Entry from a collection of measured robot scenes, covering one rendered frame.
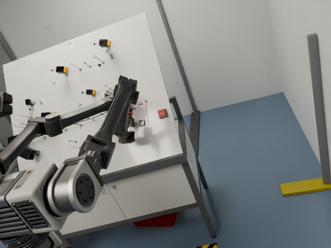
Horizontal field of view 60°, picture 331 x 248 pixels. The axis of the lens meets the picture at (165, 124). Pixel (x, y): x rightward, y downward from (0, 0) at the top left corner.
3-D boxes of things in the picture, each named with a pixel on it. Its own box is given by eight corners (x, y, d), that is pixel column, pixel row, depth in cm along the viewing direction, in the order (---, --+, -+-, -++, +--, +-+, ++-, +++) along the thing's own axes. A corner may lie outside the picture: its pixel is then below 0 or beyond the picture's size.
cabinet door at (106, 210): (126, 219, 217) (104, 181, 199) (62, 235, 226) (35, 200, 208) (126, 217, 219) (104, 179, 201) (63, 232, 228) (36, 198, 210)
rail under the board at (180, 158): (185, 162, 185) (182, 154, 182) (27, 204, 206) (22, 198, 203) (185, 157, 190) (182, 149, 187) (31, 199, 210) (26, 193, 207)
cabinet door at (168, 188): (196, 203, 207) (180, 161, 189) (126, 220, 216) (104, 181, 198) (196, 201, 209) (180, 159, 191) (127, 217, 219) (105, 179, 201)
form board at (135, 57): (24, 196, 205) (22, 197, 203) (4, 65, 224) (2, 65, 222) (183, 153, 184) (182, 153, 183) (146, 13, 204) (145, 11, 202)
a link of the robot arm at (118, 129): (112, 90, 125) (137, 98, 125) (116, 80, 128) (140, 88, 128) (109, 135, 161) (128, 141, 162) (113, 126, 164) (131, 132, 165)
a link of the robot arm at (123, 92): (119, 66, 121) (142, 74, 122) (116, 88, 132) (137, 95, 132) (77, 153, 93) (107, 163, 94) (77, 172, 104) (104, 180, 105)
